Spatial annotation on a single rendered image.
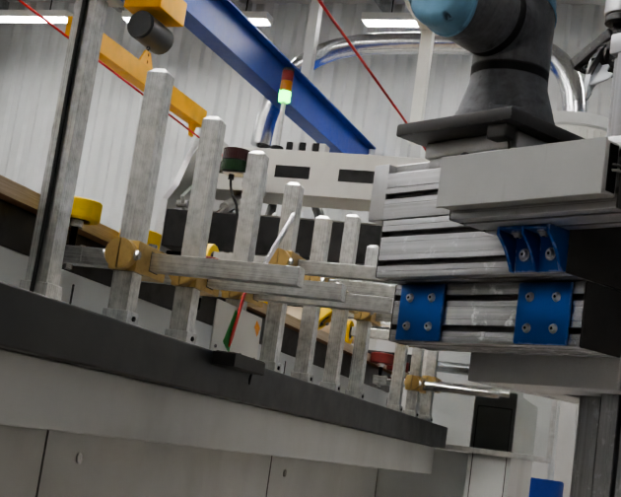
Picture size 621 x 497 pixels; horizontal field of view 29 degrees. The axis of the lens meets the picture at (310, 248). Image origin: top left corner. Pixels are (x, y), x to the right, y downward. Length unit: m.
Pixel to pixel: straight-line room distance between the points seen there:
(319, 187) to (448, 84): 6.63
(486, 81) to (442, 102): 9.93
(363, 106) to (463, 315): 10.23
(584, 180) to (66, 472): 1.23
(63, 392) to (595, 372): 0.77
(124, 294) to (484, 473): 2.82
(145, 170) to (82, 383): 0.37
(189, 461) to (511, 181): 1.51
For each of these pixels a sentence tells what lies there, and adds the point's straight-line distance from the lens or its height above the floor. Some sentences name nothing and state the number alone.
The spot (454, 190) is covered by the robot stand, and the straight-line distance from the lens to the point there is 1.58.
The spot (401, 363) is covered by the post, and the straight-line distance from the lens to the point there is 3.85.
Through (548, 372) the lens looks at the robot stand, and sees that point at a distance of 1.74.
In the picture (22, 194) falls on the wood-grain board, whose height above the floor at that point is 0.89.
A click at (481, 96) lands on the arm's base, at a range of 1.76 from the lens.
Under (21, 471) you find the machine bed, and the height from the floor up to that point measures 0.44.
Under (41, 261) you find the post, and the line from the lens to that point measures 1.73.
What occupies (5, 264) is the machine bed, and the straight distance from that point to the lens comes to 2.03.
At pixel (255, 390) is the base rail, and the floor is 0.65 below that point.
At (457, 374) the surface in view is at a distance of 4.61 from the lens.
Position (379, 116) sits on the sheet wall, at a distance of 11.85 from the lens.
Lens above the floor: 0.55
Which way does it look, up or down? 9 degrees up
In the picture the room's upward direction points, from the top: 8 degrees clockwise
